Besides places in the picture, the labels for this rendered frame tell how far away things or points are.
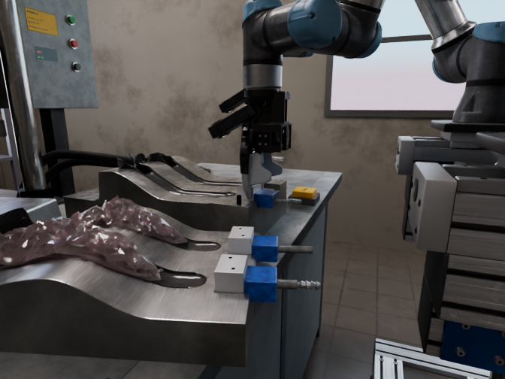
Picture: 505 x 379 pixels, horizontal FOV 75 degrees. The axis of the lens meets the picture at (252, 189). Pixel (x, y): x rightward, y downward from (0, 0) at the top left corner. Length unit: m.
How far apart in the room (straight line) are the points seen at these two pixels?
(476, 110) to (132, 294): 0.84
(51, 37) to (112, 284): 1.12
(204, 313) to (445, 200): 0.31
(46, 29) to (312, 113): 1.85
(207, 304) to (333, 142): 2.32
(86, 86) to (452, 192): 1.32
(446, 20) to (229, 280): 0.89
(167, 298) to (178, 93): 2.77
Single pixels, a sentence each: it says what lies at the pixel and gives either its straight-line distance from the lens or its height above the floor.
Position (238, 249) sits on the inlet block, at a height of 0.86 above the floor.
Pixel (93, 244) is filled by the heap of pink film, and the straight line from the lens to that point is 0.46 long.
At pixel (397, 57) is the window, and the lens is 2.61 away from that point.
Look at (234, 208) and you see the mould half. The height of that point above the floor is 0.88.
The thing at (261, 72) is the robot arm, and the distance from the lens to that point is 0.63.
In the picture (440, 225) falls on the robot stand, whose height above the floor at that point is 0.94.
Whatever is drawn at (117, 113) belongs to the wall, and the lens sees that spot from 3.55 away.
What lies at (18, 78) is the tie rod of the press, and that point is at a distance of 1.18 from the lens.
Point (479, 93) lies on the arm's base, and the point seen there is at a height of 1.11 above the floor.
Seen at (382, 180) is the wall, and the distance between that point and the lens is 2.67.
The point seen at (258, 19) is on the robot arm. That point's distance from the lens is 0.64.
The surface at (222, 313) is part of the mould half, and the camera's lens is 0.39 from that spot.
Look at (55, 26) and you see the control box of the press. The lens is 1.44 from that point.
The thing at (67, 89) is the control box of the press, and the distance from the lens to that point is 1.43.
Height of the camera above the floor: 1.08
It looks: 14 degrees down
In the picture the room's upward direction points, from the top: straight up
